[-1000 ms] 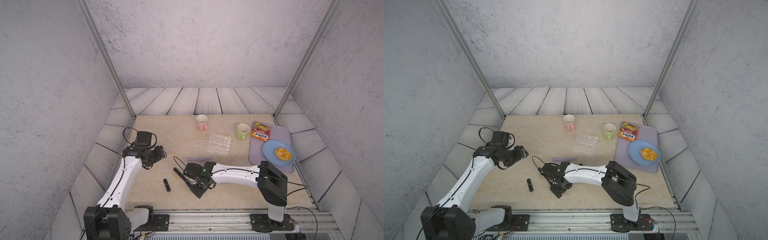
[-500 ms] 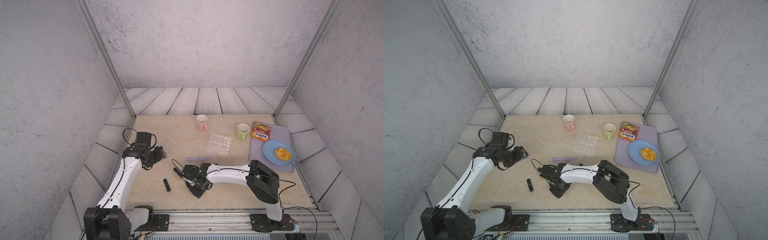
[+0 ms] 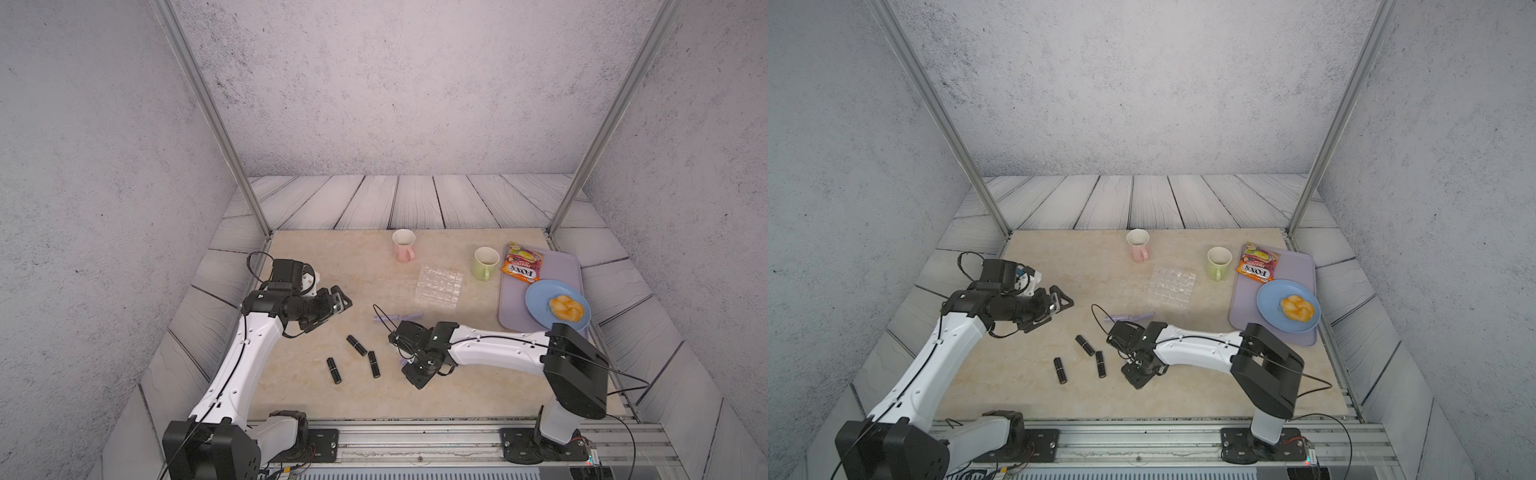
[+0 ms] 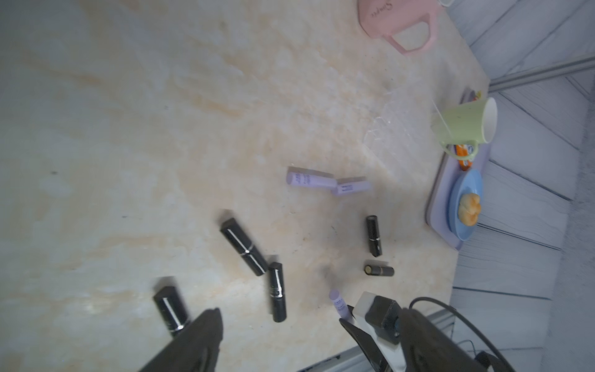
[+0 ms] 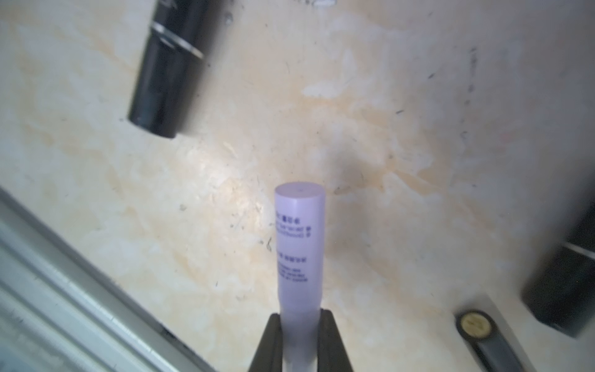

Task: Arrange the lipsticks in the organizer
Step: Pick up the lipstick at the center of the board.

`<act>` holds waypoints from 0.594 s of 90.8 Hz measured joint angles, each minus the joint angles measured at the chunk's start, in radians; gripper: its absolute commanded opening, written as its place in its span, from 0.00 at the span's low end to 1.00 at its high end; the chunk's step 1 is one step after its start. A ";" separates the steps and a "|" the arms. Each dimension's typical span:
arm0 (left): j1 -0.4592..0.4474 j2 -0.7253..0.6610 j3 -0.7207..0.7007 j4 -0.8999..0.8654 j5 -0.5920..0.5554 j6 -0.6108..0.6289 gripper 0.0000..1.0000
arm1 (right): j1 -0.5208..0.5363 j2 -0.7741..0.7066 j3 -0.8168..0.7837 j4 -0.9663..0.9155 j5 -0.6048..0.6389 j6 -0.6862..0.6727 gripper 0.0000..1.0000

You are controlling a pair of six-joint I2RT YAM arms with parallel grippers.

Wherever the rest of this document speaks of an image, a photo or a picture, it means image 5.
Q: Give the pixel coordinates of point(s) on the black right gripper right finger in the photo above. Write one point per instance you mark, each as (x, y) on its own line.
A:
(331, 352)

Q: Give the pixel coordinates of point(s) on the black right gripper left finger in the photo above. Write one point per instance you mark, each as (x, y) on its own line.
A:
(269, 353)

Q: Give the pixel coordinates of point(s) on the lilac lip balm tube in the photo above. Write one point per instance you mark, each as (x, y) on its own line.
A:
(300, 240)

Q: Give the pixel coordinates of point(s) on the black lipstick tube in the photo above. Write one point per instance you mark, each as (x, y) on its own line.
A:
(177, 43)
(561, 295)

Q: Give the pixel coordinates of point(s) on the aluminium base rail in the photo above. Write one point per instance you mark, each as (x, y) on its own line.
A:
(65, 305)

